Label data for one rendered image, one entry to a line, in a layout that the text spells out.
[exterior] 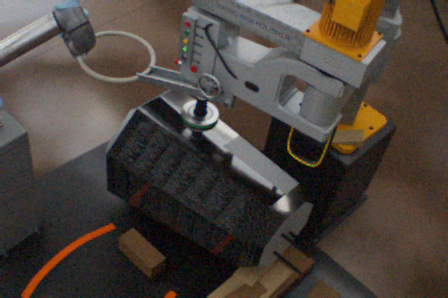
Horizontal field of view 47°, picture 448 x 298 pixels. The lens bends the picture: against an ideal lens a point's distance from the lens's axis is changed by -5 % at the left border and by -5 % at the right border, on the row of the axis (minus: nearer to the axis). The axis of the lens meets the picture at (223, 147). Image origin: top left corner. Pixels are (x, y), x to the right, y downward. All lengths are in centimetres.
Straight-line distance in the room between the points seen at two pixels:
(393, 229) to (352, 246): 39
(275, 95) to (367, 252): 158
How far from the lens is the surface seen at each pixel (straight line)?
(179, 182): 295
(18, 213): 336
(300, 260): 346
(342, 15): 219
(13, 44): 265
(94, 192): 374
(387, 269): 378
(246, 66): 263
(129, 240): 335
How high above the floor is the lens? 288
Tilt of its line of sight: 44 degrees down
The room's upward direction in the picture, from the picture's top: 11 degrees clockwise
